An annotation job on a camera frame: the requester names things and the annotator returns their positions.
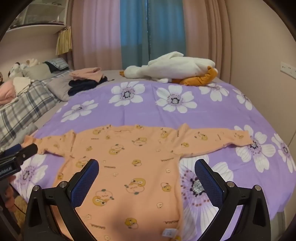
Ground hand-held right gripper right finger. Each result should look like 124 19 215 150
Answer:
194 159 271 241

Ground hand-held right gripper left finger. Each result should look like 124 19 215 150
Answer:
23 159 100 241

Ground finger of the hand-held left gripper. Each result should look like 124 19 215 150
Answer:
3 143 38 161

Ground orange printed baby garment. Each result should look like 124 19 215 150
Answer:
24 124 253 241

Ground dark navy clothes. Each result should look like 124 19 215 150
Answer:
68 76 115 96

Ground pink folded clothes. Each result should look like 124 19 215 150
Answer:
69 67 103 82

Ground plaid pillow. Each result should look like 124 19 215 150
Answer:
0 77 63 149

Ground pink cloth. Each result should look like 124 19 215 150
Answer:
0 81 17 105

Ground white cloth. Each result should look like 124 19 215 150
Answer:
13 76 31 93

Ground grey pillow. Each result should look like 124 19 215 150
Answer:
22 64 52 81
47 77 74 102

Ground pile of plush toys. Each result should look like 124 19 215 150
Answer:
8 58 41 78

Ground striped pillow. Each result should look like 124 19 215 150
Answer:
44 57 70 70

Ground purple floral bedsheet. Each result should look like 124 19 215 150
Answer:
10 81 296 241

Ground yellow hanging cloth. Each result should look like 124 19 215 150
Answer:
56 27 73 55

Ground white goose plush toy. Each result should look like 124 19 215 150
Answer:
120 51 218 87

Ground pink curtain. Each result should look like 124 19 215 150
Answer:
69 0 122 73
183 0 232 79

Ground white power strip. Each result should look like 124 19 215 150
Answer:
280 61 296 78

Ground blue curtain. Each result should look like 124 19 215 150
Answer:
119 0 186 70

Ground white wall shelf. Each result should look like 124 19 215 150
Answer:
7 0 70 35

